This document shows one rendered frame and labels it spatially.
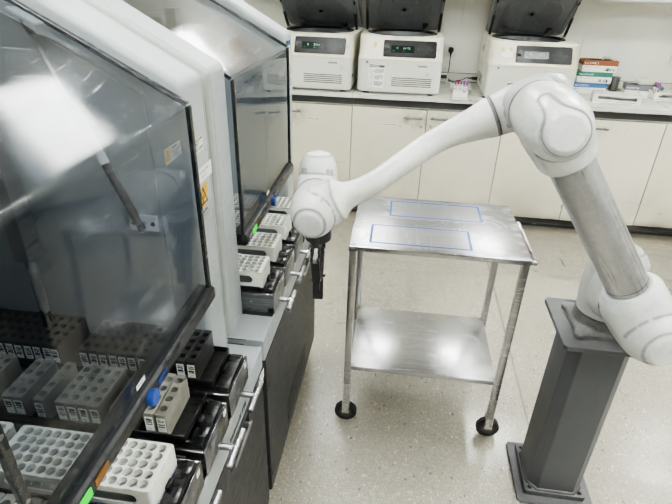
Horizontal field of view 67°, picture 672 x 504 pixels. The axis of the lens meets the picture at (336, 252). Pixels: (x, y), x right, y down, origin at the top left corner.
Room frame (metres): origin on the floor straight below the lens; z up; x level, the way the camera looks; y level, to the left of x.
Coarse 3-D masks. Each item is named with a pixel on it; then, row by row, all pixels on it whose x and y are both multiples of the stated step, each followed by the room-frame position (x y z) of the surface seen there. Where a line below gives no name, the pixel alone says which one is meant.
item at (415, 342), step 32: (384, 224) 1.68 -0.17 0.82; (416, 224) 1.69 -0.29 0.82; (448, 224) 1.70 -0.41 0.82; (480, 224) 1.70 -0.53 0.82; (512, 224) 1.71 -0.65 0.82; (352, 256) 1.51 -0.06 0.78; (448, 256) 1.47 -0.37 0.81; (480, 256) 1.46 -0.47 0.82; (512, 256) 1.47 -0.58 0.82; (352, 288) 1.51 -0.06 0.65; (352, 320) 1.51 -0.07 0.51; (384, 320) 1.83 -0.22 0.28; (416, 320) 1.84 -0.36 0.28; (448, 320) 1.84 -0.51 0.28; (480, 320) 1.85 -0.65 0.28; (512, 320) 1.44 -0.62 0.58; (352, 352) 1.61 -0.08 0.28; (384, 352) 1.61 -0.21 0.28; (416, 352) 1.62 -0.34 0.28; (448, 352) 1.62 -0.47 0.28; (480, 352) 1.63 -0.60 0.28; (352, 416) 1.51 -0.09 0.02
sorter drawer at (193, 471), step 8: (184, 464) 0.63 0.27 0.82; (192, 464) 0.63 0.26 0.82; (200, 464) 0.65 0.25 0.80; (176, 472) 0.62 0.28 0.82; (184, 472) 0.62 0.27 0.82; (192, 472) 0.63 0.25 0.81; (200, 472) 0.64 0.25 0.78; (168, 480) 0.59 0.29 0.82; (176, 480) 0.60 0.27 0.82; (184, 480) 0.60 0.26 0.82; (192, 480) 0.61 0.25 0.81; (200, 480) 0.64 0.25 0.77; (168, 488) 0.58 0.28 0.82; (176, 488) 0.58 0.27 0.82; (184, 488) 0.59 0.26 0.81; (192, 488) 0.61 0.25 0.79; (200, 488) 0.63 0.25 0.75; (168, 496) 0.57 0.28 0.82; (176, 496) 0.57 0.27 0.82; (184, 496) 0.58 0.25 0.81; (192, 496) 0.60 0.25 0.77; (216, 496) 0.62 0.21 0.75
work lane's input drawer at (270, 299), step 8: (272, 272) 1.33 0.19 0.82; (280, 272) 1.33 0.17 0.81; (272, 280) 1.28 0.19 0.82; (280, 280) 1.31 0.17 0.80; (248, 288) 1.24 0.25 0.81; (256, 288) 1.24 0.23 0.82; (264, 288) 1.24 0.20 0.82; (272, 288) 1.24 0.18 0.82; (280, 288) 1.30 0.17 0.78; (248, 296) 1.23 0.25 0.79; (256, 296) 1.23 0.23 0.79; (264, 296) 1.22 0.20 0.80; (272, 296) 1.22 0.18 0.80; (280, 296) 1.30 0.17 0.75; (248, 304) 1.23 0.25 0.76; (256, 304) 1.23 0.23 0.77; (264, 304) 1.22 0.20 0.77; (272, 304) 1.22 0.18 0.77; (288, 304) 1.25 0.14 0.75
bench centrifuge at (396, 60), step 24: (384, 0) 3.83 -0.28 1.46; (408, 0) 3.82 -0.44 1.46; (432, 0) 3.80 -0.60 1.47; (384, 24) 4.06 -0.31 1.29; (408, 24) 4.02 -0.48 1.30; (432, 24) 4.00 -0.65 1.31; (360, 48) 3.65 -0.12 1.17; (384, 48) 3.58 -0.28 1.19; (408, 48) 3.57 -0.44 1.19; (432, 48) 3.55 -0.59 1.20; (360, 72) 3.57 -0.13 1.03; (384, 72) 3.55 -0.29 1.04; (408, 72) 3.53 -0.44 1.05; (432, 72) 3.51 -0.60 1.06
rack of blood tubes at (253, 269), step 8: (240, 256) 1.35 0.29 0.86; (248, 256) 1.34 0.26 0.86; (256, 256) 1.34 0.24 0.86; (264, 256) 1.34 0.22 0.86; (240, 264) 1.29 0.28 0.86; (248, 264) 1.29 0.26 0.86; (256, 264) 1.29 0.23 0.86; (264, 264) 1.29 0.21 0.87; (240, 272) 1.25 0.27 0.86; (248, 272) 1.25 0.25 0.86; (256, 272) 1.25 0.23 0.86; (264, 272) 1.27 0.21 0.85; (240, 280) 1.29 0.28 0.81; (248, 280) 1.29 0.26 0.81; (256, 280) 1.24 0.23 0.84; (264, 280) 1.27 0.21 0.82
